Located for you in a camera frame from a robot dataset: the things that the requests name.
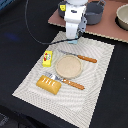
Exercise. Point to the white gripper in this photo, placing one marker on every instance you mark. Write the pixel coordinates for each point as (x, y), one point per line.
(81, 26)

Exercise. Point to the yellow toy butter box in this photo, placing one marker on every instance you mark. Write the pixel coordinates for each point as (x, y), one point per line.
(47, 58)

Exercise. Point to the orange toy bread loaf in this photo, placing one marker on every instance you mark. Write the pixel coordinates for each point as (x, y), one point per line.
(48, 84)

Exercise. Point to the grey toy frying pan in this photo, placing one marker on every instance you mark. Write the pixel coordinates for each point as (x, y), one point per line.
(61, 11)

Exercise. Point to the yellow toy cheese wedge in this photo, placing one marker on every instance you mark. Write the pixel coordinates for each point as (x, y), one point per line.
(63, 7)

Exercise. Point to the light blue milk carton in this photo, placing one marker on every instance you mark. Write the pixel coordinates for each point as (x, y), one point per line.
(73, 42)

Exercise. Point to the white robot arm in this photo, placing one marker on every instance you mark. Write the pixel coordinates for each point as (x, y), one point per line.
(76, 1)

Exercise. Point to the grey toy cooking pot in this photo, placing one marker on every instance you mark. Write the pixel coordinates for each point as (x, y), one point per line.
(94, 12)

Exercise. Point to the pink toy stove board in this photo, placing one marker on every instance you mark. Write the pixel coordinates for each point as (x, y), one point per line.
(105, 28)

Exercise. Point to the beige bowl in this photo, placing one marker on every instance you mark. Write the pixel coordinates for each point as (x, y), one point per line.
(122, 14)

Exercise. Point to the round wooden plate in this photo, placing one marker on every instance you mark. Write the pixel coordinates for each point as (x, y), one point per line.
(68, 66)

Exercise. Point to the beige striped placemat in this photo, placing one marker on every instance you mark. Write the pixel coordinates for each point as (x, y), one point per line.
(70, 104)

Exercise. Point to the toy knife wooden handle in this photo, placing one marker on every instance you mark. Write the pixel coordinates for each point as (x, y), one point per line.
(80, 56)

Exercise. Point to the toy fork wooden handle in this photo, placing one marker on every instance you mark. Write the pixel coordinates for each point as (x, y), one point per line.
(73, 84)

